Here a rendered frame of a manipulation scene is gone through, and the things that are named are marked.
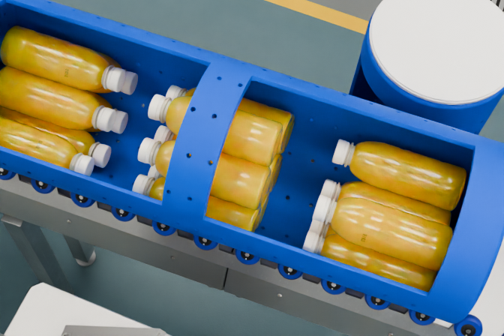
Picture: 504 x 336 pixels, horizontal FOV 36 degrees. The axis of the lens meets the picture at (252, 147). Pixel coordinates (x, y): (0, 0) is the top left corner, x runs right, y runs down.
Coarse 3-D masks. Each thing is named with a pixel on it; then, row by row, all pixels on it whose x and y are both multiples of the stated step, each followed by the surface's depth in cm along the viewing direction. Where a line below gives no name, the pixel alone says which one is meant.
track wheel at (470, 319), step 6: (468, 318) 122; (474, 318) 122; (456, 324) 123; (462, 324) 122; (468, 324) 122; (474, 324) 122; (480, 324) 122; (456, 330) 123; (462, 330) 123; (468, 330) 122; (474, 330) 122; (480, 330) 122
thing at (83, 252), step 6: (66, 240) 210; (72, 240) 208; (72, 246) 213; (78, 246) 211; (84, 246) 213; (90, 246) 219; (72, 252) 218; (78, 252) 216; (84, 252) 215; (90, 252) 220; (78, 258) 221; (84, 258) 219; (90, 258) 225; (84, 264) 224; (90, 264) 225
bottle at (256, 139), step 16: (192, 96) 116; (160, 112) 116; (176, 112) 114; (240, 112) 114; (176, 128) 115; (240, 128) 113; (256, 128) 113; (272, 128) 113; (224, 144) 114; (240, 144) 113; (256, 144) 112; (272, 144) 112; (256, 160) 114; (272, 160) 116
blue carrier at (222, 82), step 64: (0, 0) 118; (0, 64) 135; (128, 64) 135; (192, 64) 129; (128, 128) 137; (192, 128) 108; (320, 128) 131; (384, 128) 126; (448, 128) 113; (128, 192) 114; (192, 192) 110; (320, 192) 133; (320, 256) 110; (448, 256) 104; (448, 320) 112
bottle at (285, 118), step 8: (184, 88) 123; (192, 88) 123; (240, 104) 120; (248, 104) 120; (256, 104) 121; (264, 104) 122; (256, 112) 120; (264, 112) 120; (272, 112) 120; (280, 112) 120; (288, 112) 121; (280, 120) 119; (288, 120) 120; (288, 128) 124; (280, 144) 119
